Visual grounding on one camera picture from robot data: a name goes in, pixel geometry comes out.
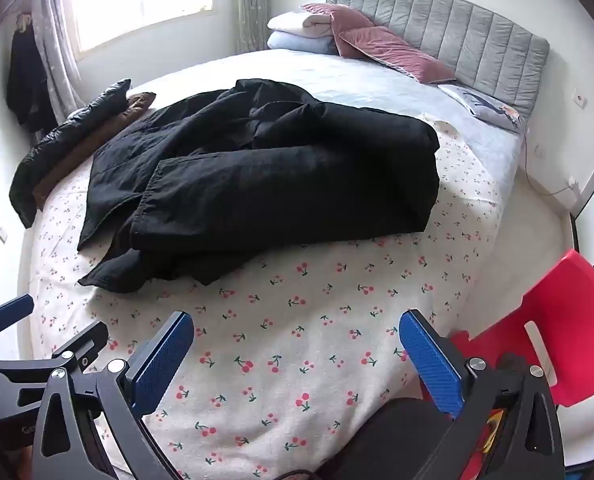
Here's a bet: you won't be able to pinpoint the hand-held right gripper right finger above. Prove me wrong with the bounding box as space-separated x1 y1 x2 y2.
399 309 568 480

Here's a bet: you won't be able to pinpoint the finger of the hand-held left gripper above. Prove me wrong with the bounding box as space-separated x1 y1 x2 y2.
0 294 36 358
51 321 109 374

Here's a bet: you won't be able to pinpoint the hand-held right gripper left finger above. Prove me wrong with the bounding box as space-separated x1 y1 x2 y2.
31 311 196 480

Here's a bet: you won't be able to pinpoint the black coat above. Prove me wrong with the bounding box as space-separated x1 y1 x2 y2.
77 78 442 295

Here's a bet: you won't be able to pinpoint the hanging dark clothes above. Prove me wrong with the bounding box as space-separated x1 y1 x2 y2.
6 12 58 134

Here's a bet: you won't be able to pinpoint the dark cloth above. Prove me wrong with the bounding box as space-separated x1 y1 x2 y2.
322 399 458 480

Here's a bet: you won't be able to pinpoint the red plastic chair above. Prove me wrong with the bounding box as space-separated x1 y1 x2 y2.
419 248 594 480

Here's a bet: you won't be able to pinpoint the cherry print blanket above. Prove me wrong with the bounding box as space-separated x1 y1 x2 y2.
27 120 504 480

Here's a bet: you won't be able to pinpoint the brown jacket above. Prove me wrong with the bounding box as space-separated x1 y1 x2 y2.
32 92 156 211

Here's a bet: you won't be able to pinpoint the black puffer jacket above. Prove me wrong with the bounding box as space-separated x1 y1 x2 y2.
9 78 132 228

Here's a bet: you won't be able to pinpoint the printed grey pillow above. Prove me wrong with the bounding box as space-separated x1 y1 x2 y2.
438 84 522 134

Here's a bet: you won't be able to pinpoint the sheer white curtain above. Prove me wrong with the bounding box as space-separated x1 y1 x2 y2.
29 0 85 132

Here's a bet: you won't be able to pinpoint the light blue bedsheet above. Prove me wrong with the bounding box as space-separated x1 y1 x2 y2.
127 47 524 196

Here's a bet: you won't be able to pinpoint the large pink velvet cushion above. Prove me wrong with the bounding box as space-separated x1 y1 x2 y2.
338 26 456 85

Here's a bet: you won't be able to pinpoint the grey padded headboard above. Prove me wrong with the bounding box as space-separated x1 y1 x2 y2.
325 0 550 120

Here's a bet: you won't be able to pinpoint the light blue pillow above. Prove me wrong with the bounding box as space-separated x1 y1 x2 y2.
268 31 340 56

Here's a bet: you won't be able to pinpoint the small pink velvet cushion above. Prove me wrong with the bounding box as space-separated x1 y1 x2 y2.
301 3 376 58

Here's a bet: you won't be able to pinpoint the grey patterned curtain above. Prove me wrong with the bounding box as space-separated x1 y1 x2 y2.
231 0 272 54

